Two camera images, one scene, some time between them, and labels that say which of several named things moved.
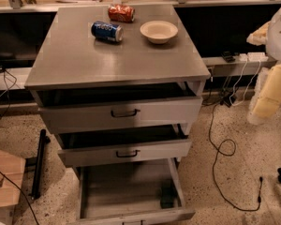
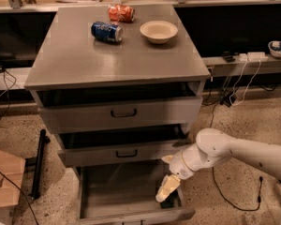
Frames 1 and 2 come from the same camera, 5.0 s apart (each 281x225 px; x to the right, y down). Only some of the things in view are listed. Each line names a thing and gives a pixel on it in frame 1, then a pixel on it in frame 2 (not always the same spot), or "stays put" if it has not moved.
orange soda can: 122,13 stays put
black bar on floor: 40,162 stays put
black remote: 228,56 stays put
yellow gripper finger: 258,37 -> 177,166
